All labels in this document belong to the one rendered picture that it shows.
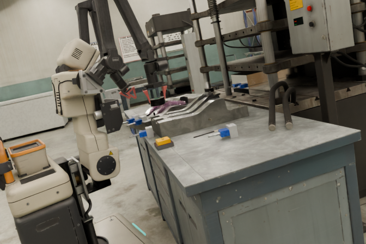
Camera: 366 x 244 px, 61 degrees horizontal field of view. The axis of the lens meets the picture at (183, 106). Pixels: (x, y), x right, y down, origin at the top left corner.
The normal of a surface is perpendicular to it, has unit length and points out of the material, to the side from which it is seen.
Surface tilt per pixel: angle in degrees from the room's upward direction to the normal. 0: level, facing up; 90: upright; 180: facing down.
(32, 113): 90
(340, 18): 90
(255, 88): 90
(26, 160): 92
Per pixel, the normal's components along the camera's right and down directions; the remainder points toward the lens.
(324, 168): 0.28, 0.11
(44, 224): 0.54, 0.04
